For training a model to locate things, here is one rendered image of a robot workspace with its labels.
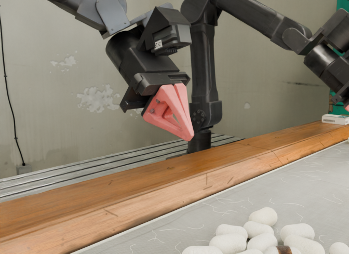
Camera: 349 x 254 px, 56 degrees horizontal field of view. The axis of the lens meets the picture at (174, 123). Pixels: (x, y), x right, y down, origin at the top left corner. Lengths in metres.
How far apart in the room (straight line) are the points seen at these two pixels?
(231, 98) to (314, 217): 1.90
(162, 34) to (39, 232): 0.28
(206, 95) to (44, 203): 0.54
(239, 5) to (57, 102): 1.78
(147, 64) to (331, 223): 0.31
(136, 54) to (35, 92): 1.88
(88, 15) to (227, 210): 0.33
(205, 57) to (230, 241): 0.59
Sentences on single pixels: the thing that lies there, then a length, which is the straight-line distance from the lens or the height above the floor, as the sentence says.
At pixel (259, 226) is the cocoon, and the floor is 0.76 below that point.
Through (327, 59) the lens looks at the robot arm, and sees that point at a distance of 0.74.
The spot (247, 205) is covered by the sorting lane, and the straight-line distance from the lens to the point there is 0.44.
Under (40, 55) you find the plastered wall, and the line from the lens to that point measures 2.34.
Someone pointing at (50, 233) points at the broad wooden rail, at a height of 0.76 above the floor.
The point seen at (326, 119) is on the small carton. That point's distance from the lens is 0.97.
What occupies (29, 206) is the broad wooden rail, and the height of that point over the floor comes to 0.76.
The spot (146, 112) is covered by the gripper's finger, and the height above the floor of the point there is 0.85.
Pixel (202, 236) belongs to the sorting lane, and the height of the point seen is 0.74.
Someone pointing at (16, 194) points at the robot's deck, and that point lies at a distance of 0.72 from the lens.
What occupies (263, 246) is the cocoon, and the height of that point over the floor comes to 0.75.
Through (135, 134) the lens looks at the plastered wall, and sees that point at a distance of 2.80.
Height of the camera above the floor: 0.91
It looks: 10 degrees down
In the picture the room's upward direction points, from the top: straight up
